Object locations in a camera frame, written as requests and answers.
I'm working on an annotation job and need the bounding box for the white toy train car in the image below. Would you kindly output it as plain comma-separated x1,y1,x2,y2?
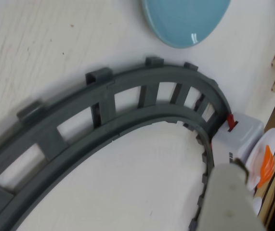
210,112,265,169

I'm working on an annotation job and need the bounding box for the white round plastic plate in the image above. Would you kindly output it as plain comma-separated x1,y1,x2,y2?
252,196,264,216
244,128,275,192

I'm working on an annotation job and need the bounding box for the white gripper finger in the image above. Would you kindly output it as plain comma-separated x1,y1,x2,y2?
196,157,265,231

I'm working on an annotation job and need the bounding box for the blue dish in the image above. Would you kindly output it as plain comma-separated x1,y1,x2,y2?
141,0,232,50

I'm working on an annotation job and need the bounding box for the red train coupler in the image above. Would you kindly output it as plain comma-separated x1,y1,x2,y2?
226,114,239,132

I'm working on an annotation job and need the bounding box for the orange salmon toy sushi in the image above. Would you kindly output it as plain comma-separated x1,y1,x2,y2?
257,145,275,188

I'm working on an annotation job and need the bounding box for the grey circular toy train track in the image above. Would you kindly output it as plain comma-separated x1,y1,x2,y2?
0,56,234,231

